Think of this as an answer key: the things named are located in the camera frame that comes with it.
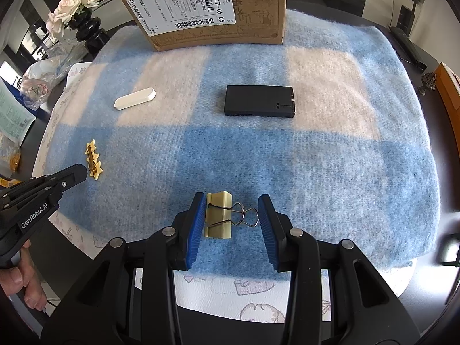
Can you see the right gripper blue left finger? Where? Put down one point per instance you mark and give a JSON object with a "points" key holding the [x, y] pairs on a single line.
{"points": [[194, 224]]}

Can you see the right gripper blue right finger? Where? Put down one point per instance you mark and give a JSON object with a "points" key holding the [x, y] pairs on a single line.
{"points": [[271, 229]]}

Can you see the gold binder clip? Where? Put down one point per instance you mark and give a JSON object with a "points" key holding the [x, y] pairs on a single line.
{"points": [[223, 214]]}

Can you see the gold three-star hair clip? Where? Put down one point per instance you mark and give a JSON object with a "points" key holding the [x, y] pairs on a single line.
{"points": [[93, 163]]}

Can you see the black rectangular device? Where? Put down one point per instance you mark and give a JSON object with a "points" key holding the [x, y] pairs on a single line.
{"points": [[258, 100]]}

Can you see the white oblong eraser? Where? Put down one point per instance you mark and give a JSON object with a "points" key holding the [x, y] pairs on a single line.
{"points": [[135, 98]]}

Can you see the person's left hand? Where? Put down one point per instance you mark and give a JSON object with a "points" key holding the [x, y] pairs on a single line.
{"points": [[24, 275]]}

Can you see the green printed leaflet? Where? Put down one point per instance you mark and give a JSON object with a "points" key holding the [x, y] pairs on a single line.
{"points": [[15, 119]]}

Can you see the blue white checked blanket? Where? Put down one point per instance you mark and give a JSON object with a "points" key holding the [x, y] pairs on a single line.
{"points": [[354, 162]]}

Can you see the clear plastic bag pile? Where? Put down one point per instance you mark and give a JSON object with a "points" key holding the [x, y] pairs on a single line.
{"points": [[40, 78]]}

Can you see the black glossy vase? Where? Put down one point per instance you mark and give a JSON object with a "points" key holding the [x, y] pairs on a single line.
{"points": [[89, 31]]}

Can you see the small bronze figurine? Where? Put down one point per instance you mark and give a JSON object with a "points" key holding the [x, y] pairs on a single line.
{"points": [[428, 83]]}

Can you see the black remote control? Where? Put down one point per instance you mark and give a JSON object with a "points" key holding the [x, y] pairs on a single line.
{"points": [[408, 47]]}

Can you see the brown cardboard box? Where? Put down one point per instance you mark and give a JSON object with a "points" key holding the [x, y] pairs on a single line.
{"points": [[172, 24]]}

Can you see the white rose bouquet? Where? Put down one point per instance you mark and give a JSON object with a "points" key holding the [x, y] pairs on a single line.
{"points": [[59, 19]]}

